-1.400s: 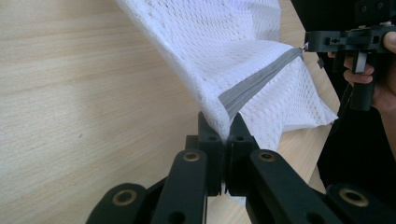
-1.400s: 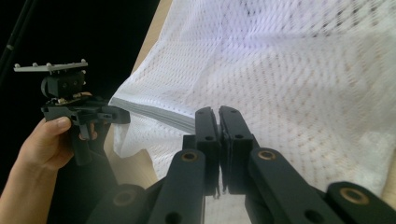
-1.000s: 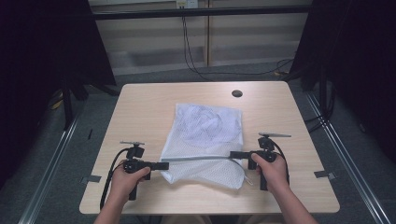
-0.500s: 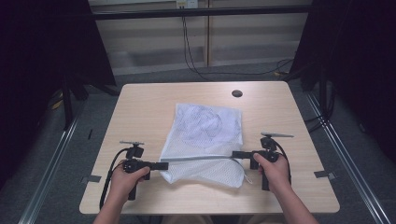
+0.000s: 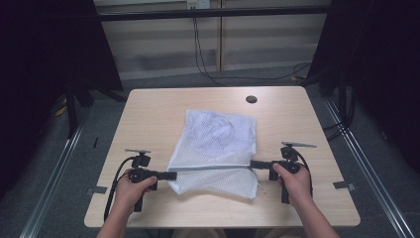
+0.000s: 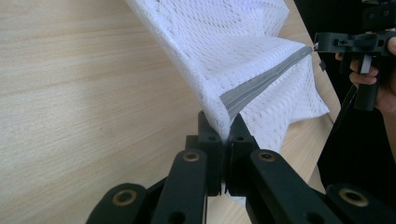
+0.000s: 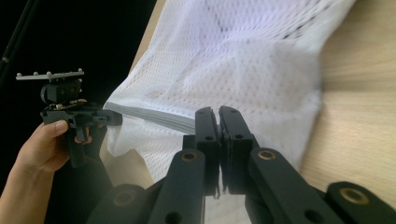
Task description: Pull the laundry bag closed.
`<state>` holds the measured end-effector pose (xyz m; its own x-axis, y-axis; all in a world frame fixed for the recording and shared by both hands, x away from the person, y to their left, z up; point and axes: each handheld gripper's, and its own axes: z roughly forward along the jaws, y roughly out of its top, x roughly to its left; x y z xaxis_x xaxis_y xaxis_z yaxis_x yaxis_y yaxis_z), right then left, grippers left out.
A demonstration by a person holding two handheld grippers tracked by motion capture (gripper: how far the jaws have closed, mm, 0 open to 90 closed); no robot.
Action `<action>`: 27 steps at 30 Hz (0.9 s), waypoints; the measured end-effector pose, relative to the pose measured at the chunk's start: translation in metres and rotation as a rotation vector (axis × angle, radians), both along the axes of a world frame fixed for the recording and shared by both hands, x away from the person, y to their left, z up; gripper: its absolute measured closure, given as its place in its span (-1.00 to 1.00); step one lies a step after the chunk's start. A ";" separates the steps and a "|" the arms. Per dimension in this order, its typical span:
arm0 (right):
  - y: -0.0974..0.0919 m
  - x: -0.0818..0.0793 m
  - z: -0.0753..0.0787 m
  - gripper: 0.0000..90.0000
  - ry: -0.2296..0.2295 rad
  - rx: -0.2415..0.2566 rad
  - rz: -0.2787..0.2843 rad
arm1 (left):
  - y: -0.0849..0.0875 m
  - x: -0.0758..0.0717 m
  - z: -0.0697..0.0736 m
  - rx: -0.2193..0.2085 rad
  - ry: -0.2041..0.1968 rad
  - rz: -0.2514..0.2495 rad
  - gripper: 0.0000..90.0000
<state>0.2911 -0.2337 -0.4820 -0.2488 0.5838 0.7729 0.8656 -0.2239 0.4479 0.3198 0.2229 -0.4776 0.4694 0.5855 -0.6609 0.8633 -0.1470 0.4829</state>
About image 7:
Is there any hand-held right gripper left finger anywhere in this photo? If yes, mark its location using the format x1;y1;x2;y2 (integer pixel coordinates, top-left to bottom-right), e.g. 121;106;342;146
182;106;222;198

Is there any white mesh laundry bag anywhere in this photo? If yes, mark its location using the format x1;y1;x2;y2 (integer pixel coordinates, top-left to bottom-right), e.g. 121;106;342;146
103;0;357;224

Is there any white garment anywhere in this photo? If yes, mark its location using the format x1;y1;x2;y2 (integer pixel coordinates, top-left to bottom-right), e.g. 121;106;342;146
182;40;322;113

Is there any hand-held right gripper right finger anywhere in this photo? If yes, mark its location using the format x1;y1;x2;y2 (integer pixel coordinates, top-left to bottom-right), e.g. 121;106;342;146
219;105;260;194

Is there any black metal stand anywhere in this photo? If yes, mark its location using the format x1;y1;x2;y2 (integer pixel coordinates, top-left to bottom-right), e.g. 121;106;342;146
0;0;35;80

